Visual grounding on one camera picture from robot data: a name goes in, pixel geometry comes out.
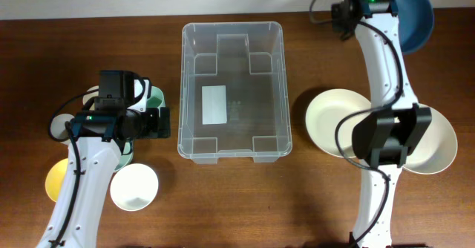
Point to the mint green cup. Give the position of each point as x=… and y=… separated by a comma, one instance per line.
x=156, y=99

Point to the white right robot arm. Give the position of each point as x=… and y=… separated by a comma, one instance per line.
x=395, y=123

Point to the clear plastic storage container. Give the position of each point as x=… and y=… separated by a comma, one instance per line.
x=249, y=59

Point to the yellow small bowl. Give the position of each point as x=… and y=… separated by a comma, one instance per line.
x=54, y=179

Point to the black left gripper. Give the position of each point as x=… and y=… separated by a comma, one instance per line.
x=154, y=130

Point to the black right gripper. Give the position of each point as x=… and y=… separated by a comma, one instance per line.
x=337, y=24

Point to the cream bowl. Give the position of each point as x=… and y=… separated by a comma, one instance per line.
x=324, y=113
x=436, y=150

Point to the mint green small bowl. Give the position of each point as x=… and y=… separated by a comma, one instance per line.
x=126, y=157

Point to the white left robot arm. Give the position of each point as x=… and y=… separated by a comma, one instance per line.
x=116, y=115

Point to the dark blue bowl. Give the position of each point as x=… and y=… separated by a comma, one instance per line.
x=416, y=22

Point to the white small bowl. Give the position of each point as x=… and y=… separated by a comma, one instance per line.
x=134, y=187

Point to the white label sticker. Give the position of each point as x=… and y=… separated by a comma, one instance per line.
x=214, y=105

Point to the cream cup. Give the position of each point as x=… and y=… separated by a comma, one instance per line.
x=92, y=92

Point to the light grey cup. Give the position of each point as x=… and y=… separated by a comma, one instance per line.
x=58, y=129

